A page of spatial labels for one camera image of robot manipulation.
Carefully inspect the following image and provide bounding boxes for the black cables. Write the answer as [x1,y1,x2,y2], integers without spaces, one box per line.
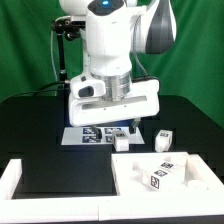
[0,81,73,104]

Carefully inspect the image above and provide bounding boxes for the white square tabletop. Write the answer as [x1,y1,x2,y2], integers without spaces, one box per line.
[110,151,224,198]

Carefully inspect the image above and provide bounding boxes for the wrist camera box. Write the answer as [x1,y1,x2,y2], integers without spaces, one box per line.
[70,75,106,99]

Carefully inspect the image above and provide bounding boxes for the white U-shaped fence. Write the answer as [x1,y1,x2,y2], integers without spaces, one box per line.
[0,159,224,224]

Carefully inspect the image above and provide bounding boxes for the white marker sheet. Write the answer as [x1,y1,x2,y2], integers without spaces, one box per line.
[61,127,144,146]

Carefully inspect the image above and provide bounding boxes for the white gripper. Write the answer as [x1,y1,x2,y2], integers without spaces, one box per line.
[69,79,159,140]

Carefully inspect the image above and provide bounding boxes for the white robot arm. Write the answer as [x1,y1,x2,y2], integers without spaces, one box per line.
[59,0,176,127]

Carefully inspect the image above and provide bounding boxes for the black camera stand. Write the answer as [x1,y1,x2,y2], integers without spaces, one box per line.
[50,18,88,88]

